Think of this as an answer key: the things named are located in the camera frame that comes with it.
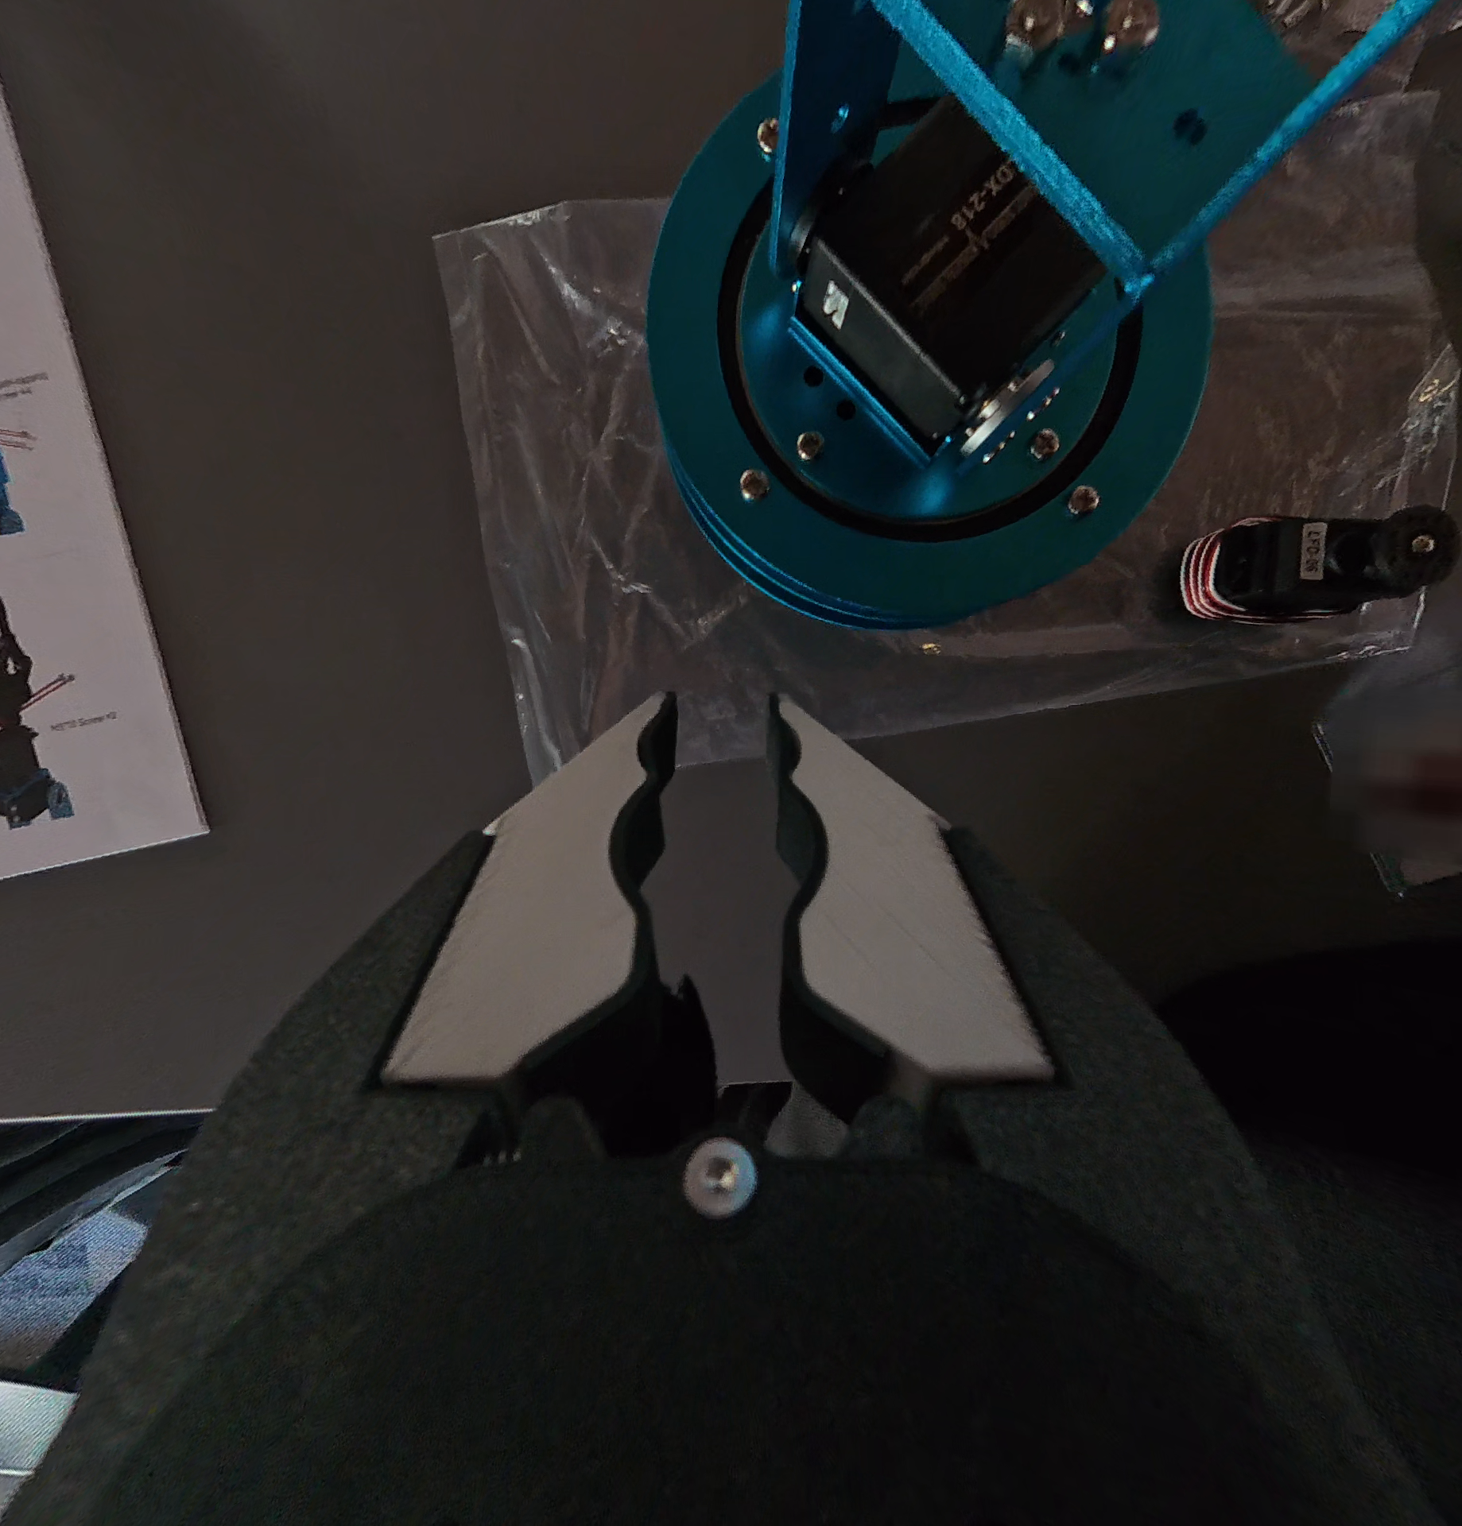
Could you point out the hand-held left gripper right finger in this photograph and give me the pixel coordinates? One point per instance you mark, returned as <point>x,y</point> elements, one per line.
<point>910,930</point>

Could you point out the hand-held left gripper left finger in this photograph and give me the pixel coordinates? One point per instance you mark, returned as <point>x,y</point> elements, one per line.
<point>529,930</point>

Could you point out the blue toy robot arm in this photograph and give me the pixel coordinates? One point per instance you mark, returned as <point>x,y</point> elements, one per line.
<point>923,560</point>

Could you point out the white assembly instruction manual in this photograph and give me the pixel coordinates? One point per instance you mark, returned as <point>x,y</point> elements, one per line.
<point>63,417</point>

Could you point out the dark grey desk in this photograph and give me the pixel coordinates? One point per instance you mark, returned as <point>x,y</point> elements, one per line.
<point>325,358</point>

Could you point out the large clear plastic bag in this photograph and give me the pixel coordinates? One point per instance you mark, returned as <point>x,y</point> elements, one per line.
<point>589,477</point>

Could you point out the small black servo motor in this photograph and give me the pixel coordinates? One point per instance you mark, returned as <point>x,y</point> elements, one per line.
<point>1291,560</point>

